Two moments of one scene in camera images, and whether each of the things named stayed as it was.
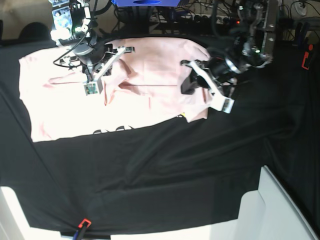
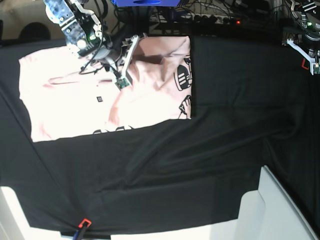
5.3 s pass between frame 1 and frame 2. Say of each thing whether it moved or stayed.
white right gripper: moved
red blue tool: stayed
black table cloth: stayed
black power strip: stayed
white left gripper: moved
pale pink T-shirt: moved
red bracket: stayed
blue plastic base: stayed
